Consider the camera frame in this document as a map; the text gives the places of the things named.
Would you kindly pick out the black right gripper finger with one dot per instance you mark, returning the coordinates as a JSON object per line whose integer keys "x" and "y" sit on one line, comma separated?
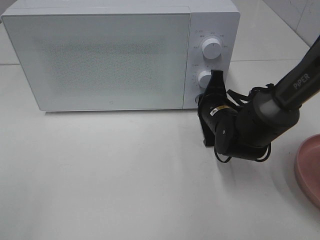
{"x": 216, "y": 85}

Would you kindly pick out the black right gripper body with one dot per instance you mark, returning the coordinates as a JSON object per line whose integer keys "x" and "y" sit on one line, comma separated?
{"x": 213, "y": 106}

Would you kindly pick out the round white door button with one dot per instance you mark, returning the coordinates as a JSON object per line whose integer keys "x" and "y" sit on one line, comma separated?
{"x": 197, "y": 98}

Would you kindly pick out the pink round plate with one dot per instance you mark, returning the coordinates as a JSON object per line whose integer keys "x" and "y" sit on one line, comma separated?
{"x": 307, "y": 169}

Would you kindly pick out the white microwave door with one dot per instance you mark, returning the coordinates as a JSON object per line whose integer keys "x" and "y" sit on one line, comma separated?
{"x": 102, "y": 62}

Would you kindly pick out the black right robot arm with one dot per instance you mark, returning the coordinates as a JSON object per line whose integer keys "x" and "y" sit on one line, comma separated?
{"x": 244, "y": 126}

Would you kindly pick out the lower white timer knob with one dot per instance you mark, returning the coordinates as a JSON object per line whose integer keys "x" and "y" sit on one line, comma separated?
{"x": 204, "y": 78}

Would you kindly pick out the upper white power knob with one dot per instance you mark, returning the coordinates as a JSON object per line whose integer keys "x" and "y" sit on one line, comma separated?
{"x": 211, "y": 47}

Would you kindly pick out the white microwave oven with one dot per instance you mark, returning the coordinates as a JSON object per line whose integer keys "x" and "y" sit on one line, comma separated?
{"x": 219, "y": 18}

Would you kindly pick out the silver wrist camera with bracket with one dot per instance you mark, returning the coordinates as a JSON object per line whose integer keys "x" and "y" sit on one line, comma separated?
{"x": 209, "y": 137}

